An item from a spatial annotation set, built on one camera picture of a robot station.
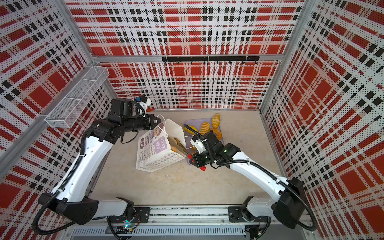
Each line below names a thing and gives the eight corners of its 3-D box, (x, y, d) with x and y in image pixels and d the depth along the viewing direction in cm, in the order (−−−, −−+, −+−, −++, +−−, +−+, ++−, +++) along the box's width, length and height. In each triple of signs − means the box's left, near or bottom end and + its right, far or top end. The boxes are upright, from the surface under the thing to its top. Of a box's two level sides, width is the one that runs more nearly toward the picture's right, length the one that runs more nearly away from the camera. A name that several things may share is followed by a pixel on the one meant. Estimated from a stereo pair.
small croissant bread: (212, 129, 111) (212, 124, 107) (211, 116, 119) (211, 112, 115) (220, 129, 111) (221, 124, 107) (219, 116, 119) (219, 112, 115)
